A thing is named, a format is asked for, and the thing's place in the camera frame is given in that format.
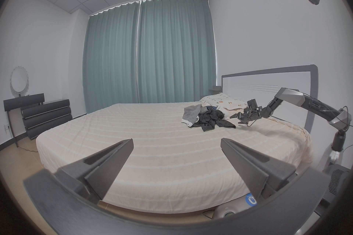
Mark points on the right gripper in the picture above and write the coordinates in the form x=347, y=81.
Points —
x=249, y=115

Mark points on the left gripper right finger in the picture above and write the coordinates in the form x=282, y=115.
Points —
x=256, y=170

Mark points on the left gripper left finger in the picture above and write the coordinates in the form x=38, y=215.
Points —
x=93, y=173

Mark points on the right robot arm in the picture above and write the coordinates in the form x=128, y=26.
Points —
x=292, y=96

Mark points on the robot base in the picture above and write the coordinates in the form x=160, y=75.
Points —
x=229, y=211

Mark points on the pile of clothes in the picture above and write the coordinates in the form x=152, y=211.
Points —
x=209, y=119

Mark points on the bed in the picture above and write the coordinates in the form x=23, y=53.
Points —
x=165, y=145

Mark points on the white printed pillow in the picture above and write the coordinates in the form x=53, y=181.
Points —
x=229, y=103

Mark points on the grey bedside table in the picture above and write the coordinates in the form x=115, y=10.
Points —
x=215, y=90

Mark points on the blue-green curtain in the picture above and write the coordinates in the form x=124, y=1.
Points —
x=176, y=49
x=110, y=63

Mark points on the black dressing table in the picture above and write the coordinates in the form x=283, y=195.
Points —
x=23, y=101

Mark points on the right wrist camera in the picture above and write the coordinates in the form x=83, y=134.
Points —
x=252, y=104

